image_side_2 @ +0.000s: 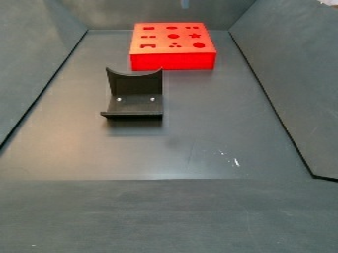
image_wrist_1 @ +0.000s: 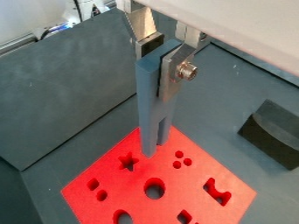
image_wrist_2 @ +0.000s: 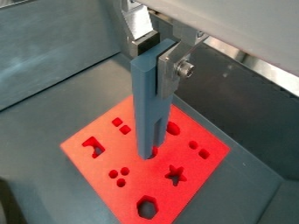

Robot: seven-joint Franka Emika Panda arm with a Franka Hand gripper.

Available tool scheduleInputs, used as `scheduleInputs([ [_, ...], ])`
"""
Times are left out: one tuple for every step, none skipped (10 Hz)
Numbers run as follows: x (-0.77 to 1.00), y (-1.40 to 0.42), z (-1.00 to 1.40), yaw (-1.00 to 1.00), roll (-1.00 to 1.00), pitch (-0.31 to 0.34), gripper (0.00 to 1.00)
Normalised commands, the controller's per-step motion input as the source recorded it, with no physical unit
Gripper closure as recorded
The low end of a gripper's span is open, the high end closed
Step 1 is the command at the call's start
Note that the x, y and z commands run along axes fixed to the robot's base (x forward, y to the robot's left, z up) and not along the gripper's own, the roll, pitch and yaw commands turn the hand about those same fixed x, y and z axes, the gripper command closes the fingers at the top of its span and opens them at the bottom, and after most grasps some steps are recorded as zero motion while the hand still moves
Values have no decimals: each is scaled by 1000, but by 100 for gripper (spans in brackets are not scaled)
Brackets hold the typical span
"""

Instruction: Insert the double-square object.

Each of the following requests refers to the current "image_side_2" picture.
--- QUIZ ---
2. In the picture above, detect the black curved holder stand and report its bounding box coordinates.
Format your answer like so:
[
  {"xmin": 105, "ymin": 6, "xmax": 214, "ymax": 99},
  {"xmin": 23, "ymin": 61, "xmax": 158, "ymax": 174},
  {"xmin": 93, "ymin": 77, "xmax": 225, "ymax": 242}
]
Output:
[{"xmin": 100, "ymin": 68, "xmax": 164, "ymax": 119}]

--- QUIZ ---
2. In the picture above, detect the red shape-sorter block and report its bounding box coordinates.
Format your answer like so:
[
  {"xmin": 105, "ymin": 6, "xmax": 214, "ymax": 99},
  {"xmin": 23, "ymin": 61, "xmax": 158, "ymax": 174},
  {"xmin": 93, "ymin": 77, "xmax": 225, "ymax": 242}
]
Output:
[{"xmin": 129, "ymin": 22, "xmax": 216, "ymax": 71}]

